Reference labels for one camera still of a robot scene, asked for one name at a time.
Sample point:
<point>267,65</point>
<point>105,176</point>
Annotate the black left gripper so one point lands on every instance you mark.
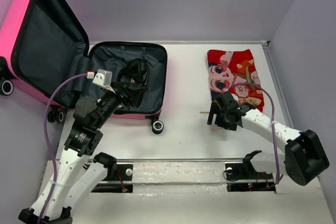
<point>135,93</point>

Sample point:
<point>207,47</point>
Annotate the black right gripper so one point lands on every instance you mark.
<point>215,109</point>

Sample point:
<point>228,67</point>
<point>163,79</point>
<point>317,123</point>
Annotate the red cartoon print cloth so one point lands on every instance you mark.
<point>234,71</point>

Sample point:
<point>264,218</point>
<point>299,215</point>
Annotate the pink hard-shell suitcase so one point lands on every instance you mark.
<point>45,50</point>

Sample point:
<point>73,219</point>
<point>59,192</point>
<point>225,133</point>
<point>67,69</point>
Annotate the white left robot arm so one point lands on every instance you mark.
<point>66,189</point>

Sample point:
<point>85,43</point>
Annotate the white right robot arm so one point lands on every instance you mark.
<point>297,154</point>

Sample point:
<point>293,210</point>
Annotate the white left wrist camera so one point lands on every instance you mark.
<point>103,79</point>

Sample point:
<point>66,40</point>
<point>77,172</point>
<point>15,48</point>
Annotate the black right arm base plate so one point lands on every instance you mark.
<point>240,180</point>

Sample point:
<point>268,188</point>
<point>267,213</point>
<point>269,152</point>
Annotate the aluminium mounting rail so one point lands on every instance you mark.
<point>180,160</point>

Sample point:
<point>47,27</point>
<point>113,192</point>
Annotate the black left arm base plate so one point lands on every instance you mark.
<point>118,181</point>

